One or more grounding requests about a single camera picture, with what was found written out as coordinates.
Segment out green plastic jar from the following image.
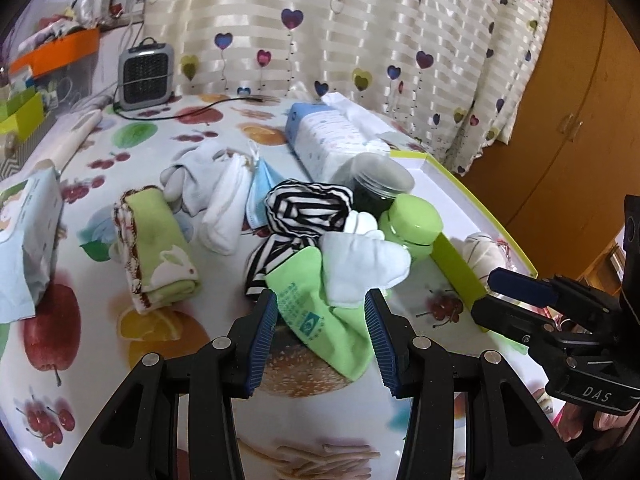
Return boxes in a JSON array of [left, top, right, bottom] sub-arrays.
[[378, 195, 444, 262]]

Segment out clear plastic jar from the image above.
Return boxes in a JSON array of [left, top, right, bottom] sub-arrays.
[[331, 152, 416, 212]]

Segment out fruit print tablecloth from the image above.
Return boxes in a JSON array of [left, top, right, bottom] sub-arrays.
[[0, 91, 566, 480]]

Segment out blue face mask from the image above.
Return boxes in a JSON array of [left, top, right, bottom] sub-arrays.
[[244, 160, 284, 234]]

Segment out clear box with orange lid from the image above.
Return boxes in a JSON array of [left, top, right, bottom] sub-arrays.
[[9, 27, 102, 108]]

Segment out white paper roll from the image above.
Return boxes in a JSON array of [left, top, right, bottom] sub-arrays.
[[44, 109, 104, 173]]

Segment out black power cable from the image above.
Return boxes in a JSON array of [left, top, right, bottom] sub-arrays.
[[112, 91, 282, 122]]

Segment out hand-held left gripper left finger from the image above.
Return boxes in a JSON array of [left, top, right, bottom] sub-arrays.
[[60, 290, 279, 480]]

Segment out white towel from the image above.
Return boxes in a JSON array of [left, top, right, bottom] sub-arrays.
[[202, 154, 256, 257]]

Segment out grey white socks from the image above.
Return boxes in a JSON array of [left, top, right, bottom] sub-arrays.
[[160, 140, 237, 217]]

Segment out green rolled rabbit towel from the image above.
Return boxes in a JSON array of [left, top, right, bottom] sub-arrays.
[[112, 185, 204, 315]]

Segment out zigzag patterned box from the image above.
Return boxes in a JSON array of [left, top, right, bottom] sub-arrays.
[[0, 127, 53, 182]]

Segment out lime green printed cloth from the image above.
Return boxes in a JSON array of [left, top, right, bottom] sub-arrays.
[[264, 247, 377, 382]]

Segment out wooden wardrobe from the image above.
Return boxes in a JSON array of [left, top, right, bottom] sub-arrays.
[[457, 0, 640, 306]]

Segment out grey space heater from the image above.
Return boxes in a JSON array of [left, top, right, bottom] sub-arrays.
[[118, 37, 176, 112]]

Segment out person's right hand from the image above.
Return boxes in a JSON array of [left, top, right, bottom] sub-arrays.
[[551, 399, 640, 445]]

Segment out white sock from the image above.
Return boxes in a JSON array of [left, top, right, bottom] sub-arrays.
[[319, 232, 414, 309]]

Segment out heart print striped curtain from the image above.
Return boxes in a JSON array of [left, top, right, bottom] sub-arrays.
[[145, 0, 557, 177]]

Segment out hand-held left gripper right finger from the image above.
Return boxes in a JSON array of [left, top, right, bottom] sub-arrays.
[[364, 288, 583, 480]]

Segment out black white striped cloth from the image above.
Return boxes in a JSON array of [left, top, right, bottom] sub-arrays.
[[244, 180, 354, 299]]

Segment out blue white tissue pack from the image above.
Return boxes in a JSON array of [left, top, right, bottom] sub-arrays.
[[284, 102, 392, 182]]

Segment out pale blue tissue pack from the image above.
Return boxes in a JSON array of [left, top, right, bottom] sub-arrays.
[[0, 167, 67, 325]]

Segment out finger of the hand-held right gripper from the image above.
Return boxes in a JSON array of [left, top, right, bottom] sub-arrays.
[[487, 267, 622, 322], [470, 295, 597, 357]]

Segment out cream rolled cloth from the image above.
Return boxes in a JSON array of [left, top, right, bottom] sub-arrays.
[[462, 232, 513, 282]]

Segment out green cardboard box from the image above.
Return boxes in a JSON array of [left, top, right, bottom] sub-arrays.
[[0, 91, 59, 137]]

